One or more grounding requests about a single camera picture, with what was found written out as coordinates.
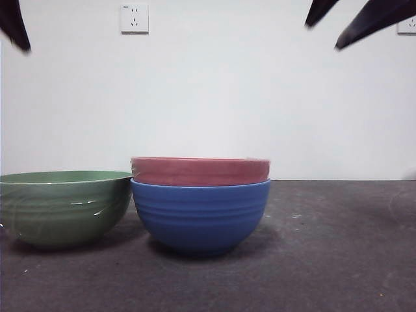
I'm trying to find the green ribbed bowl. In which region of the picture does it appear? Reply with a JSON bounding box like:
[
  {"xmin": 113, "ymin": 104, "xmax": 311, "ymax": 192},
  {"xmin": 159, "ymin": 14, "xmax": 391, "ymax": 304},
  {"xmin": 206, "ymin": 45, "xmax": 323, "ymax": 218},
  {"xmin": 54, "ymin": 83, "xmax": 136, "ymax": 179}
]
[{"xmin": 0, "ymin": 170, "xmax": 135, "ymax": 251}]

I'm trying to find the white wall socket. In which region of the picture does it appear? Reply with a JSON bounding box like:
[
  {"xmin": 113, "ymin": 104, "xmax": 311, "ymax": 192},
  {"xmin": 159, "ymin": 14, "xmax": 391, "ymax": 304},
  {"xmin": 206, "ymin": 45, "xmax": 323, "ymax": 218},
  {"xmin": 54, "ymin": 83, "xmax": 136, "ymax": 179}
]
[
  {"xmin": 120, "ymin": 3, "xmax": 150, "ymax": 35},
  {"xmin": 396, "ymin": 15, "xmax": 416, "ymax": 36}
]

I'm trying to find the blue ribbed bowl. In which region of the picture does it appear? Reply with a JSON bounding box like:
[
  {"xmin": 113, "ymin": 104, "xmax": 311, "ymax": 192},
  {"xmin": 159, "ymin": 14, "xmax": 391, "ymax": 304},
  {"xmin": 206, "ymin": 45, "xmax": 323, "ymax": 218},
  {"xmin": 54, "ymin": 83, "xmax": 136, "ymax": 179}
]
[{"xmin": 129, "ymin": 177, "xmax": 272, "ymax": 258}]

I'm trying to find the red ribbed bowl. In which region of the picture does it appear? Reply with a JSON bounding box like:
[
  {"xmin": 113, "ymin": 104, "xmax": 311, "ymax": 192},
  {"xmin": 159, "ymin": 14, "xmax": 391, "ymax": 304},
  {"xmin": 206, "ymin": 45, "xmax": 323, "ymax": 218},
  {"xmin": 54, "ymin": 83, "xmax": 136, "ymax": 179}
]
[{"xmin": 130, "ymin": 156, "xmax": 272, "ymax": 184}]

